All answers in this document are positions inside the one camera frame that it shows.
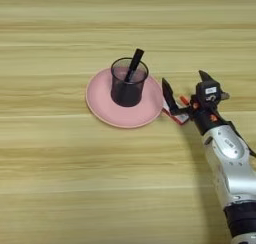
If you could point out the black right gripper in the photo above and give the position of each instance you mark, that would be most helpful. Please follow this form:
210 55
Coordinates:
204 118

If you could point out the red and black pen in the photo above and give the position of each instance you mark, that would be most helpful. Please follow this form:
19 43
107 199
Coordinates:
184 100

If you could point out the black marker pen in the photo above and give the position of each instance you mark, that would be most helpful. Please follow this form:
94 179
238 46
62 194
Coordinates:
136 58

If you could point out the black mesh pen cup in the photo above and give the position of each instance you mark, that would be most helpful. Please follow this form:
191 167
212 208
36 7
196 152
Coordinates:
126 94

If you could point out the white and red eraser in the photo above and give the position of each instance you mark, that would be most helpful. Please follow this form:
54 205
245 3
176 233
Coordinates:
181 118

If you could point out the pink round plate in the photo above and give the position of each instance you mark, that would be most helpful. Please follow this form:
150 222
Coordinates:
100 101

